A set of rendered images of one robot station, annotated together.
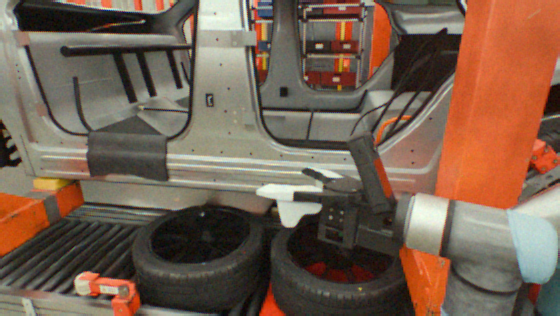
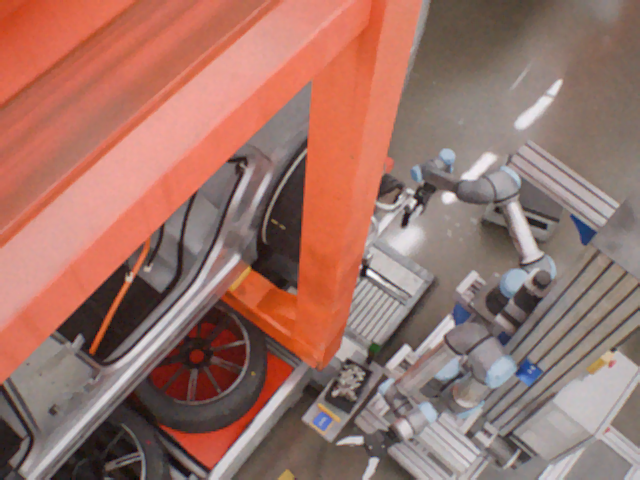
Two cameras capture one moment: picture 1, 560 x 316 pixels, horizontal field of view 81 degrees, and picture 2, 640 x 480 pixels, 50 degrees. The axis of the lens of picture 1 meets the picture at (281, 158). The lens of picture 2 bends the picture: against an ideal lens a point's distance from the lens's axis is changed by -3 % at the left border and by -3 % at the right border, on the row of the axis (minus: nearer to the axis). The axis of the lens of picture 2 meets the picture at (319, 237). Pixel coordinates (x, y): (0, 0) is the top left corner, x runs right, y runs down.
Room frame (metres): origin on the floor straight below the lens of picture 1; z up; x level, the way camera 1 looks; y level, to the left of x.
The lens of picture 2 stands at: (0.48, 0.51, 3.59)
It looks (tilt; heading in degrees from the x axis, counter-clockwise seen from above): 61 degrees down; 292
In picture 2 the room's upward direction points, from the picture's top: 7 degrees clockwise
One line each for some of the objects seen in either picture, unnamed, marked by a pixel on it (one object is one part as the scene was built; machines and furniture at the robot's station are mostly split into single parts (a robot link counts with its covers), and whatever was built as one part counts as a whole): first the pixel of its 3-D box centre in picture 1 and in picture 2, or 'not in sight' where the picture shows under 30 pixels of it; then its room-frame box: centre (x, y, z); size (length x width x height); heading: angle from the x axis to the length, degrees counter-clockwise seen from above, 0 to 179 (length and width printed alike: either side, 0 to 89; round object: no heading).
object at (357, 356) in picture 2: not in sight; (344, 394); (0.65, -0.45, 0.44); 0.43 x 0.17 x 0.03; 80
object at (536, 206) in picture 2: not in sight; (526, 200); (0.22, -2.10, 0.17); 0.43 x 0.36 x 0.34; 5
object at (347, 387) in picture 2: not in sight; (348, 385); (0.65, -0.47, 0.51); 0.20 x 0.14 x 0.13; 87
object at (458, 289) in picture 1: (476, 296); (411, 421); (0.36, -0.27, 1.11); 0.11 x 0.08 x 0.11; 150
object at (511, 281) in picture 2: not in sight; (514, 286); (0.19, -1.04, 0.98); 0.13 x 0.12 x 0.14; 57
